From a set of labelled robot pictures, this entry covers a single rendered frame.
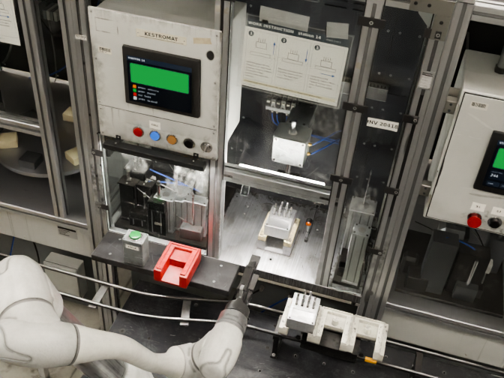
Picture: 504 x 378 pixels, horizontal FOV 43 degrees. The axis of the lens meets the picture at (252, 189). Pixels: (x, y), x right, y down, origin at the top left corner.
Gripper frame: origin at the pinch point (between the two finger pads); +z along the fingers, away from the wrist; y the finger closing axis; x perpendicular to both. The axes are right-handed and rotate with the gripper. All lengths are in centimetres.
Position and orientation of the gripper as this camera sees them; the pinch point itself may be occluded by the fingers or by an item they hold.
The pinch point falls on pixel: (253, 271)
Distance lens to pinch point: 210.1
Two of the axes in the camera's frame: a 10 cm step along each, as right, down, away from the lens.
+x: -9.6, -2.3, 1.8
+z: 2.8, -5.9, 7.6
